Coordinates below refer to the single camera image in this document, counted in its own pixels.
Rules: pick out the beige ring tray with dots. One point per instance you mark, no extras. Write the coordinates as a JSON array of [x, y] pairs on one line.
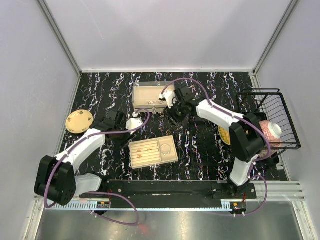
[[153, 151]]

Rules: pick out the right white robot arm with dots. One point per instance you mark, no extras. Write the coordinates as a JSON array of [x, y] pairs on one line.
[[246, 136]]

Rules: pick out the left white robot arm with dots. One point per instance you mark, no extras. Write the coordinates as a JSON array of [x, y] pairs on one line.
[[56, 176]]

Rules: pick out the yellow patterned plate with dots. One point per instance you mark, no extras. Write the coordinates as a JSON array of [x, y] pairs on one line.
[[79, 121]]

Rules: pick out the yellow woven bamboo plate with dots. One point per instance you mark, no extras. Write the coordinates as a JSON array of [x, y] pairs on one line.
[[224, 135]]

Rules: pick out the gold rings in tray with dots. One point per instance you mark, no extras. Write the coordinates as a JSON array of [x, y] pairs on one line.
[[143, 153]]

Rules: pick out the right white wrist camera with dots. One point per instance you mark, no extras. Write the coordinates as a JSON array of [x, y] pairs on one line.
[[169, 97]]

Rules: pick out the white pink patterned bowl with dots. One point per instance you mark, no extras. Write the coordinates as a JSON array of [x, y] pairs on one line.
[[273, 133]]

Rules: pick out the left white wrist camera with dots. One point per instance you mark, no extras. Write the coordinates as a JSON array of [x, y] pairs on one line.
[[134, 122]]

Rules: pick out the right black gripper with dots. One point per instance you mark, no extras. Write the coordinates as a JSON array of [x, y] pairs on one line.
[[170, 112]]

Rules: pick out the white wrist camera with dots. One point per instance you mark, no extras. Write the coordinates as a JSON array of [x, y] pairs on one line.
[[134, 122], [169, 97]]

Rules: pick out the beige jewelry drawer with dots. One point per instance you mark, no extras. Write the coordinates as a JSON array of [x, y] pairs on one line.
[[147, 97]]

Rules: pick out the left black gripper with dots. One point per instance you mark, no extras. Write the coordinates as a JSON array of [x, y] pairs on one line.
[[122, 143]]

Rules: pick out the black wire dish rack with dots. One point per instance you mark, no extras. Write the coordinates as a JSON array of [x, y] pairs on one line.
[[268, 104]]

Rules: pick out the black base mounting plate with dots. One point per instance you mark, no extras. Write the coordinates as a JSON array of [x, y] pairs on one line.
[[214, 189]]

